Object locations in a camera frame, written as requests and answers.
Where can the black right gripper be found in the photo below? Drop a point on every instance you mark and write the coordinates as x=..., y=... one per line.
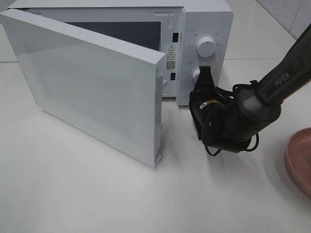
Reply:
x=206, y=104

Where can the white microwave door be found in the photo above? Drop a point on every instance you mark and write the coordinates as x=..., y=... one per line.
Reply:
x=106, y=87

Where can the pink round plate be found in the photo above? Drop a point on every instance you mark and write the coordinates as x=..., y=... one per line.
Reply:
x=298, y=159

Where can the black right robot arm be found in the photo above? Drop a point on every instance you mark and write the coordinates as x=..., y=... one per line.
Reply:
x=232, y=120

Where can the white lower timer knob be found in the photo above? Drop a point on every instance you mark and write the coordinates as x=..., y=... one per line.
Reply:
x=195, y=74

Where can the white upper power knob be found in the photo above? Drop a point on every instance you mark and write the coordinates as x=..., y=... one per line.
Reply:
x=205, y=46

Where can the white warning label sticker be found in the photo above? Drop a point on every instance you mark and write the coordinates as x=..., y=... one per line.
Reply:
x=172, y=56

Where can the white microwave oven body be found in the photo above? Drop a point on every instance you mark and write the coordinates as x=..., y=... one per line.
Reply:
x=148, y=23

